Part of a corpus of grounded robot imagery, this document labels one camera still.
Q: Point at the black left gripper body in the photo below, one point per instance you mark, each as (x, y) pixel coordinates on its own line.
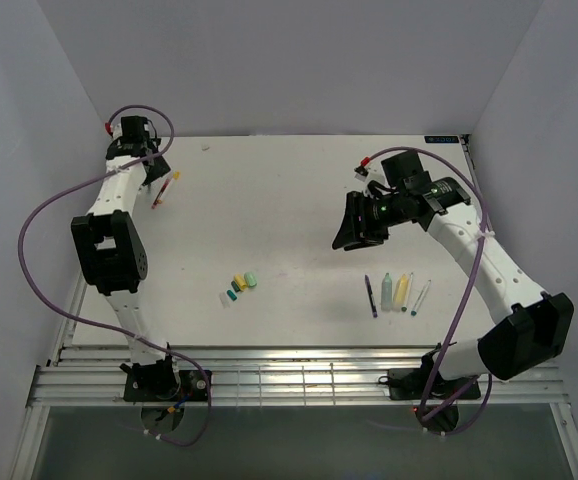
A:
(162, 168)

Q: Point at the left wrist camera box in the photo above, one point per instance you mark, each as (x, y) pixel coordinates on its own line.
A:
(134, 129)

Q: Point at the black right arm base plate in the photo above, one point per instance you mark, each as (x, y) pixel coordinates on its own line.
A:
(409, 383)

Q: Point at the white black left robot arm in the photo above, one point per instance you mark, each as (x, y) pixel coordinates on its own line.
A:
(113, 259)

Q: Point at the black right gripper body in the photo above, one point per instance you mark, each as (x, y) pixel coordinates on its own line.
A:
(381, 213)

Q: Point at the yellow highlighter pen body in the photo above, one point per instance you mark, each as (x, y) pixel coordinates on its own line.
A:
(401, 292)

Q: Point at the yellow highlighter cap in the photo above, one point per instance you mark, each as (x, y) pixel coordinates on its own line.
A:
(241, 282)

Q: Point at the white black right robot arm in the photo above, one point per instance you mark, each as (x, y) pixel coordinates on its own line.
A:
(530, 325)

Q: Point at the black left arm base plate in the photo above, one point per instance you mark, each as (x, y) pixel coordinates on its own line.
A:
(189, 385)

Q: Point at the green highlighter pen body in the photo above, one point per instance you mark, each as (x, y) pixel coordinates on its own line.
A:
(386, 300)

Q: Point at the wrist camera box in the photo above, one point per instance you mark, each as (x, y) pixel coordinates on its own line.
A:
(404, 171)
(134, 129)

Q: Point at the black thin pen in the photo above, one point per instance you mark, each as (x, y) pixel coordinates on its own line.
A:
(371, 297)

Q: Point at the red yellow thin pen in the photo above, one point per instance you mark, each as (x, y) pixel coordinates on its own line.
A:
(165, 188)

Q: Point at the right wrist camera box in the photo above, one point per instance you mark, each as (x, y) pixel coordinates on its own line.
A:
(404, 171)

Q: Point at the white green thin pen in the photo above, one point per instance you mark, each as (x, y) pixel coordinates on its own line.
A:
(408, 291)

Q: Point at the green highlighter cap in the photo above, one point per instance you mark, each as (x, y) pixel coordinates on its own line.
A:
(250, 279)

